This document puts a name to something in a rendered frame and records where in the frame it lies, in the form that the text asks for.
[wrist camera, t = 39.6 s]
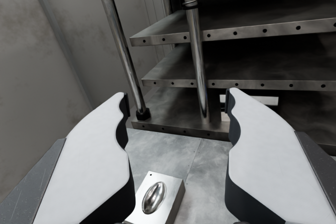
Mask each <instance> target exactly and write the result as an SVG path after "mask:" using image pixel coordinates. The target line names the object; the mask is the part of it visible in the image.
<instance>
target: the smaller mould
mask: <svg viewBox="0 0 336 224"><path fill-rule="evenodd" d="M185 191H186V189H185V184H184V180H183V179H182V178H178V177H173V176H169V175H165V174H161V173H156V172H152V171H148V173H147V175H146V177H145V178H144V180H143V182H142V184H141V185H140V187H139V189H138V191H137V192H136V194H135V197H136V205H135V209H134V211H133V212H132V214H131V215H130V216H129V217H128V218H127V219H125V220H124V221H123V223H126V224H174V221H175V219H176V216H177V213H178V210H179V208H180V205H181V202H182V200H183V197H184V194H185Z"/></svg>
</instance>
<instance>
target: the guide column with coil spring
mask: <svg viewBox="0 0 336 224"><path fill-rule="evenodd" d="M184 1H185V2H189V1H192V0H184ZM197 4H198V1H195V2H192V3H189V4H185V6H186V7H187V6H193V5H197ZM186 15H187V23H188V30H189V37H190V44H191V51H192V59H193V66H194V73H195V80H196V87H197V94H198V102H199V109H200V116H201V122H202V123H203V124H209V123H210V122H211V113H210V104H209V95H208V85H207V76H206V67H205V58H204V49H203V39H202V30H201V21H200V12H199V7H198V8H195V9H189V10H186Z"/></svg>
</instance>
